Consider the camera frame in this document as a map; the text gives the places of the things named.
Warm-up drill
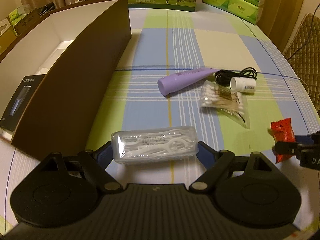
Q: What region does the large brown storage box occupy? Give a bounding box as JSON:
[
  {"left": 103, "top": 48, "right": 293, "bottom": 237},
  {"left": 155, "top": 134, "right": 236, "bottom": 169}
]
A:
[{"left": 1, "top": 0, "right": 131, "bottom": 162}]

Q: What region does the quilted olive chair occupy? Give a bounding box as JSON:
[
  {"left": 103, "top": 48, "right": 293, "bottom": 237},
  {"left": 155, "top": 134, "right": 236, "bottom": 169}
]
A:
[{"left": 284, "top": 14, "right": 319, "bottom": 105}]

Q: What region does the dental floss pick box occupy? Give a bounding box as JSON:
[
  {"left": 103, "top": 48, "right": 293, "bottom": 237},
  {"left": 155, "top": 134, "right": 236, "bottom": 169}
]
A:
[{"left": 111, "top": 126, "right": 199, "bottom": 165}]

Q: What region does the plaid bed sheet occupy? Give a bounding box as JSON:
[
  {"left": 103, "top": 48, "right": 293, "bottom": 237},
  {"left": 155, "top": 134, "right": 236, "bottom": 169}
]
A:
[{"left": 1, "top": 4, "right": 319, "bottom": 234}]

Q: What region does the purple cream tube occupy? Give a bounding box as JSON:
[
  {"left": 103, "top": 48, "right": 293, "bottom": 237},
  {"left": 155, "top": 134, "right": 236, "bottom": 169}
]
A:
[{"left": 157, "top": 68, "right": 219, "bottom": 96}]

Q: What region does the black Flyco shaver box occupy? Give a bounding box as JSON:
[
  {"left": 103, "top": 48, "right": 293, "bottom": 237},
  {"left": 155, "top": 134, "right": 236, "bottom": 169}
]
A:
[{"left": 1, "top": 74, "right": 45, "bottom": 132}]

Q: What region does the black coiled cable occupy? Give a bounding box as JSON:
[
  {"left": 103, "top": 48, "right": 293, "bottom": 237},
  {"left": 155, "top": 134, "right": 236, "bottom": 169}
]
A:
[{"left": 215, "top": 67, "right": 258, "bottom": 87}]

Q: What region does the white pill bottle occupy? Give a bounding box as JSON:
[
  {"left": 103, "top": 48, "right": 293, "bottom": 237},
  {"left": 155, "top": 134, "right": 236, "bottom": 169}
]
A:
[{"left": 229, "top": 77, "right": 257, "bottom": 93}]

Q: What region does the cotton swab bag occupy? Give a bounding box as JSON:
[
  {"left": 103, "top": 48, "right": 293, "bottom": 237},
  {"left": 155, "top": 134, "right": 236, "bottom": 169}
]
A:
[{"left": 200, "top": 80, "right": 250, "bottom": 129}]

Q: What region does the red candy packet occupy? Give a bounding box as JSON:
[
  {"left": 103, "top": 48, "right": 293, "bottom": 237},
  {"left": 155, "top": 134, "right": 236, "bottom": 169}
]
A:
[{"left": 270, "top": 117, "right": 296, "bottom": 164}]

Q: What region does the brown cardboard boxes stack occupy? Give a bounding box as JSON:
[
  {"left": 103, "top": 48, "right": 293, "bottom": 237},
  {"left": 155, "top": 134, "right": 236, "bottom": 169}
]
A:
[{"left": 1, "top": 3, "right": 55, "bottom": 54}]

